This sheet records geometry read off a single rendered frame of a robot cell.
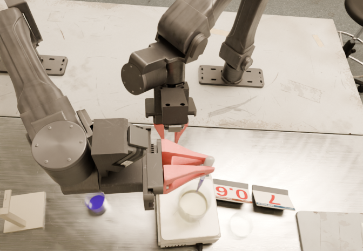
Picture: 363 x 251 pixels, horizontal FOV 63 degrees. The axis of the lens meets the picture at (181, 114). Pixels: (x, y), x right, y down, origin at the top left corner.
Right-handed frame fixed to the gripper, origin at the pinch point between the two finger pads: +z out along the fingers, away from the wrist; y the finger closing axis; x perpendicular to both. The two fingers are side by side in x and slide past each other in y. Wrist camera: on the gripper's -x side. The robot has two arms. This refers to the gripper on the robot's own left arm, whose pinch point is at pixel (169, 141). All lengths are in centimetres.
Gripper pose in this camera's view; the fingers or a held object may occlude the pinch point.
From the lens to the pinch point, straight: 66.0
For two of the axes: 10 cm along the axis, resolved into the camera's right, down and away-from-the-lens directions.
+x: -1.2, -4.8, 8.7
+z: -0.3, 8.7, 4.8
